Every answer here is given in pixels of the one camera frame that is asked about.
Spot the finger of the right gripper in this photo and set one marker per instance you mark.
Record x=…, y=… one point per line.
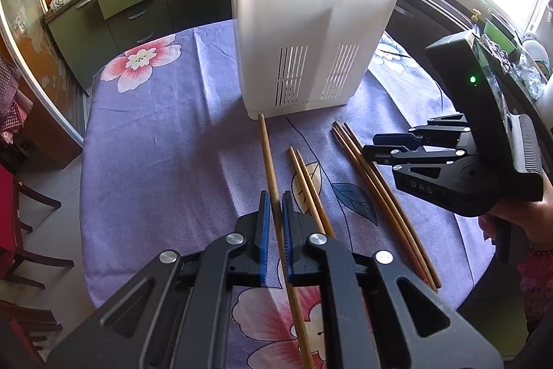
x=390, y=155
x=442, y=131

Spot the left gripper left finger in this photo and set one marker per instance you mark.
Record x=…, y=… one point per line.
x=249, y=243

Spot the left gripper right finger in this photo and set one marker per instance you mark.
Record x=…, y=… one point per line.
x=307, y=264

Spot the dark wooden chopstick one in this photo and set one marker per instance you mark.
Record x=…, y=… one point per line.
x=390, y=215

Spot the dark wooden chopstick three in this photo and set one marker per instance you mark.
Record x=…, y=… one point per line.
x=399, y=206

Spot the dark wooden chopstick two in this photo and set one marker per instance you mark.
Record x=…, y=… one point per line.
x=389, y=202

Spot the single brown chopstick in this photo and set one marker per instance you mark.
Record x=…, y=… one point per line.
x=294, y=302

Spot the light bamboo chopstick two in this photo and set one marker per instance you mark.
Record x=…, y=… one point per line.
x=304, y=189

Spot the light bamboo chopstick three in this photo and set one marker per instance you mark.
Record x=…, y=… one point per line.
x=315, y=191

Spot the green kitchen cabinets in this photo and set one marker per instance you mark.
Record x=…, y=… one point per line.
x=89, y=33

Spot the person right hand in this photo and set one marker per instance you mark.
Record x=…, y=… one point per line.
x=535, y=217

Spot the purple floral tablecloth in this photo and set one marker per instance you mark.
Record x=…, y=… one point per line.
x=171, y=159

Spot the white plastic utensil holder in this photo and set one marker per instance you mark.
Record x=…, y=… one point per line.
x=298, y=55

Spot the red wooden chair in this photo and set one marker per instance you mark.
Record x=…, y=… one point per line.
x=23, y=321

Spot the checked hanging apron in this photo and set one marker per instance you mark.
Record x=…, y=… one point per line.
x=15, y=105

